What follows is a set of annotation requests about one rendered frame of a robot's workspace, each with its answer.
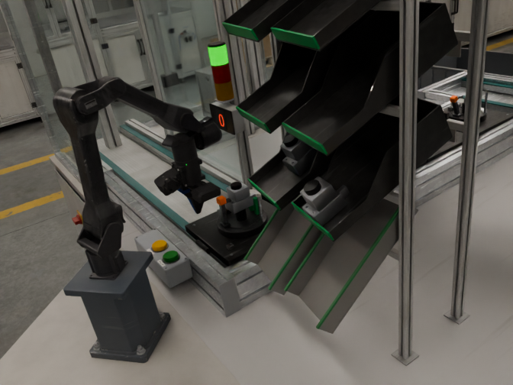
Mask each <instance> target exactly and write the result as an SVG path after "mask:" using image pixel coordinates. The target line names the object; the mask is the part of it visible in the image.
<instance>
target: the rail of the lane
mask: <svg viewBox="0 0 513 385"><path fill-rule="evenodd" d="M104 175H105V182H106V186H107V189H108V196H109V199H110V200H111V201H112V202H115V203H117V204H119V205H121V207H122V211H123V216H124V217H125V218H126V219H127V220H128V221H129V222H130V223H131V224H132V225H133V226H134V227H135V228H136V229H137V230H138V231H139V232H140V233H141V234H144V233H146V232H148V231H151V230H153V229H155V228H156V229H157V230H158V231H159V232H160V233H162V234H163V235H164V236H165V237H166V238H167V239H168V240H169V241H170V242H172V243H173V244H174V245H175V246H176V247H177V248H178V249H179V250H180V251H181V252H182V253H184V255H185V256H187V258H188V259H189V261H190V264H191V268H192V273H193V277H192V278H190V279H188V281H189V282H190V283H191V284H192V285H193V286H194V287H195V288H196V289H197V290H198V291H199V292H200V293H201V294H202V295H203V296H204V297H205V298H206V299H207V300H208V301H209V302H210V303H211V304H212V305H213V306H214V307H215V308H216V309H217V310H218V311H219V312H220V313H221V314H222V315H223V316H224V317H225V318H227V317H228V316H230V315H232V314H234V313H236V312H237V311H239V310H241V306H240V299H239V295H238V291H237V284H236V280H235V276H234V275H232V274H231V273H230V272H229V271H227V270H226V269H225V268H224V267H222V266H221V265H220V264H219V263H218V262H217V261H216V260H215V259H214V258H213V257H211V256H210V255H209V254H210V251H209V248H208V247H207V246H205V245H204V244H203V243H202V242H200V240H196V241H195V242H194V241H193V240H191V239H190V238H189V237H188V236H186V235H185V234H184V233H183V232H182V231H180V230H179V229H178V228H177V227H176V226H175V225H174V224H173V223H171V222H170V221H169V220H168V219H167V218H165V217H164V216H163V215H162V214H160V213H159V212H158V211H157V210H156V209H155V208H154V207H153V206H151V205H150V204H149V203H148V202H147V201H145V200H144V199H143V198H142V197H141V196H139V195H138V194H137V193H136V192H135V191H133V190H132V188H130V187H129V186H128V185H127V184H126V183H124V182H123V181H122V180H121V179H119V178H118V177H117V176H116V175H114V174H113V173H112V172H111V171H110V170H108V171H105V173H104Z"/></svg>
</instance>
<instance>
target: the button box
mask: <svg viewBox="0 0 513 385"><path fill-rule="evenodd" d="M134 240H135V243H136V245H137V250H138V251H149V252H152V254H153V260H152V261H151V262H150V264H149V266H150V267H151V268H152V269H153V270H154V271H155V273H156V274H157V275H158V276H159V277H160V278H161V279H162V280H163V282H164V283H165V284H166V285H167V286H168V287H169V288H172V287H174V286H176V285H178V284H180V283H182V282H184V281H186V280H188V279H190V278H192V277H193V273H192V268H191V264H190V261H189V259H188V258H187V256H185V255H184V253H182V252H181V251H180V250H179V249H178V248H177V247H176V246H175V245H174V244H173V243H172V242H170V241H169V240H168V239H167V238H166V237H165V236H164V235H163V234H162V233H160V232H159V231H158V230H157V229H156V228H155V229H153V230H151V231H148V232H146V233H144V234H142V235H139V236H137V237H136V238H134ZM158 240H164V241H166V243H167V247H166V248H165V249H164V250H162V251H154V250H153V249H152V244H153V243H154V242H155V241H158ZM167 251H177V252H178V254H179V258H178V259H177V260H175V261H173V262H171V263H167V262H165V261H164V260H163V255H164V254H165V253H166V252H167Z"/></svg>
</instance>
